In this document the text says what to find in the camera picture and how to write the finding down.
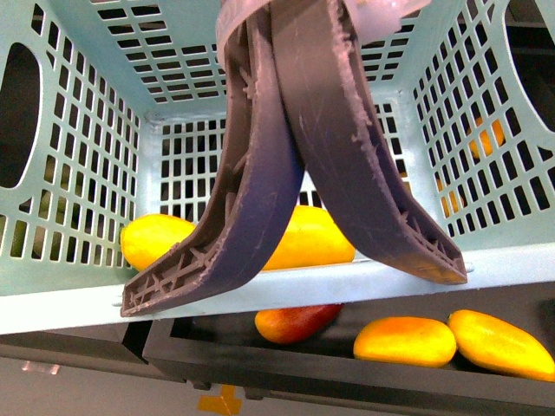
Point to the light blue plastic basket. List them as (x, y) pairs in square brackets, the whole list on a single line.
[(182, 158)]

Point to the red orange mango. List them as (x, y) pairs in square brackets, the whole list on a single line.
[(292, 325)]

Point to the yellow mango on shelf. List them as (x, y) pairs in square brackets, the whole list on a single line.
[(407, 340)]

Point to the black fruit display shelf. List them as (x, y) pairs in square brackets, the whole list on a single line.
[(227, 349)]

